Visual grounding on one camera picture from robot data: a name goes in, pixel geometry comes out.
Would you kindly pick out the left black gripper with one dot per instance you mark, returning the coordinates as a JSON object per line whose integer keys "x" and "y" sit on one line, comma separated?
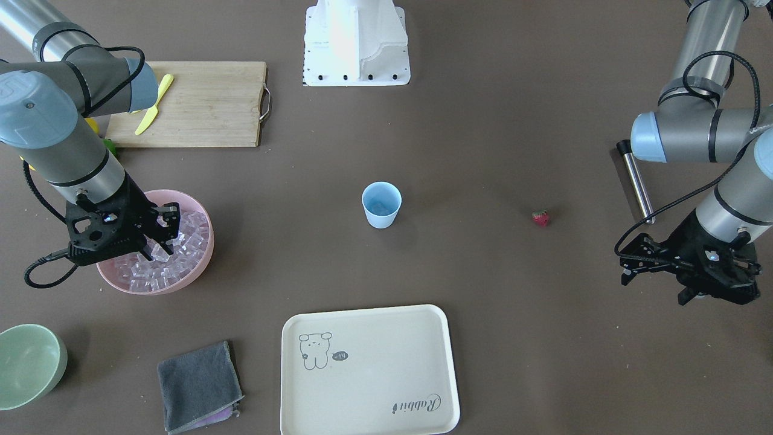
{"x": 689, "y": 240}

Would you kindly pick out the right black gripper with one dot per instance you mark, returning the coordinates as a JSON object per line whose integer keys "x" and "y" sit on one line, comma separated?
{"x": 134, "y": 212}

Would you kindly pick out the clear ice cubes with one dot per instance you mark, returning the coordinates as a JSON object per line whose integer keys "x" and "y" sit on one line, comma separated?
{"x": 190, "y": 247}

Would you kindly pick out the red strawberry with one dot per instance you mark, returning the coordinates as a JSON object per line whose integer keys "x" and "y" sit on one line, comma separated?
{"x": 541, "y": 217}

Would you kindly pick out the steel muddler black tip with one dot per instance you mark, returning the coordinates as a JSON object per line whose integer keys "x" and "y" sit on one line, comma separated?
{"x": 636, "y": 180}

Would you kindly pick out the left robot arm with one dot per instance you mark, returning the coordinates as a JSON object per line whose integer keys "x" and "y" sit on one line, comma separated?
{"x": 709, "y": 111}

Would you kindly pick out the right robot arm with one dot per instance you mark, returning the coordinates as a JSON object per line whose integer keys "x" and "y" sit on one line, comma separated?
{"x": 44, "y": 107}

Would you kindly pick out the light blue plastic cup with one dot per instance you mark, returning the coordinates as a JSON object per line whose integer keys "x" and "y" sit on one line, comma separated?
{"x": 381, "y": 201}

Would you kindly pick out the pink bowl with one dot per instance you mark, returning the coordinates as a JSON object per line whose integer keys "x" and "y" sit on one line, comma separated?
{"x": 186, "y": 202}

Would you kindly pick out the green lime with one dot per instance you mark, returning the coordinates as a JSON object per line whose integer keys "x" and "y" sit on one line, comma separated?
{"x": 110, "y": 146}

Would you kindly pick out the yellow plastic knife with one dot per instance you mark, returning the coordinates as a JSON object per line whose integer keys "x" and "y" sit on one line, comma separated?
{"x": 152, "y": 112}

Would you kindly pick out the grey folded cloth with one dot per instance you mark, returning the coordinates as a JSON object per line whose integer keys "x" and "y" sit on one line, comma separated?
{"x": 199, "y": 388}

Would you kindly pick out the whole yellow lemon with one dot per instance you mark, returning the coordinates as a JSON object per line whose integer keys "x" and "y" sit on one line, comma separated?
{"x": 92, "y": 123}

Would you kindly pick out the wooden cutting board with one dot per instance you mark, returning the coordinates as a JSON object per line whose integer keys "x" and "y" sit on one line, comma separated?
{"x": 208, "y": 104}

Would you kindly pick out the mint green bowl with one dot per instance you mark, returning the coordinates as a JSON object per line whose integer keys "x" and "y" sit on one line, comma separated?
{"x": 33, "y": 361}

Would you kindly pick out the brown table mat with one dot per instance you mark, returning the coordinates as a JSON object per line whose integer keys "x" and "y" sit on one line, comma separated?
{"x": 513, "y": 107}

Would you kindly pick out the cream rabbit tray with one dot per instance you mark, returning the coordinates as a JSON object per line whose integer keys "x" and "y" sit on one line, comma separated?
{"x": 368, "y": 371}

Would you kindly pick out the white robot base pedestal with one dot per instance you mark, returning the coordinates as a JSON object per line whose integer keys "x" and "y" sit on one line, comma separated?
{"x": 356, "y": 43}

